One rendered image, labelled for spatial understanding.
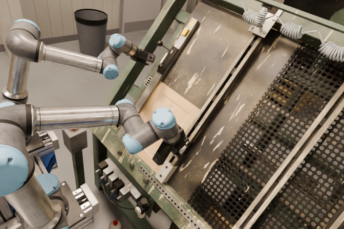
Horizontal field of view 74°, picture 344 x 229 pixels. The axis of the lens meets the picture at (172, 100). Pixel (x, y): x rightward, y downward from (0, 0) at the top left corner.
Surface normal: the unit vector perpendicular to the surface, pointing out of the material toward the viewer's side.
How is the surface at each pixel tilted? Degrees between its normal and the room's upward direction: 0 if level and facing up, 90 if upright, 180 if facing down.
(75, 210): 0
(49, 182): 7
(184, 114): 54
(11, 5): 90
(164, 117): 28
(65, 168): 0
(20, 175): 82
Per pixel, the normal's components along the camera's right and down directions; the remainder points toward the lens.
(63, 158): 0.18, -0.77
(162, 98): -0.45, -0.18
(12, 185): 0.48, 0.47
